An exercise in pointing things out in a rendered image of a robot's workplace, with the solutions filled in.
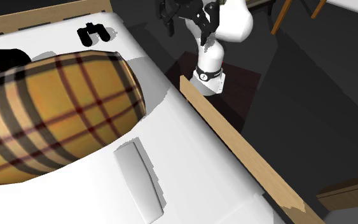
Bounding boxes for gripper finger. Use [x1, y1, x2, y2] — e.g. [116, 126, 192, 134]
[155, 0, 177, 37]
[194, 2, 221, 46]

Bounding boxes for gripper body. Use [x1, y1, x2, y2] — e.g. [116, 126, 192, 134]
[170, 0, 209, 20]

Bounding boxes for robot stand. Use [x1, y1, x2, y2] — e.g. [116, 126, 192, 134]
[165, 51, 262, 132]

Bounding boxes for wooden table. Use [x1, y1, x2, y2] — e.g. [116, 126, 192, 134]
[246, 0, 327, 36]

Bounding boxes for black binoculars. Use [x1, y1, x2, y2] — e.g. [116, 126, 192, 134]
[76, 22, 111, 48]

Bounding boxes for flat white rectangular slab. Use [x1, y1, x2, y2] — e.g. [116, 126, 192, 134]
[113, 141, 165, 224]

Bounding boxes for shiny black rounded object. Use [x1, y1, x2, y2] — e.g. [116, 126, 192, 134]
[0, 48, 32, 80]

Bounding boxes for brown wooden furniture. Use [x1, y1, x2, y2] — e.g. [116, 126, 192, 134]
[316, 159, 358, 214]

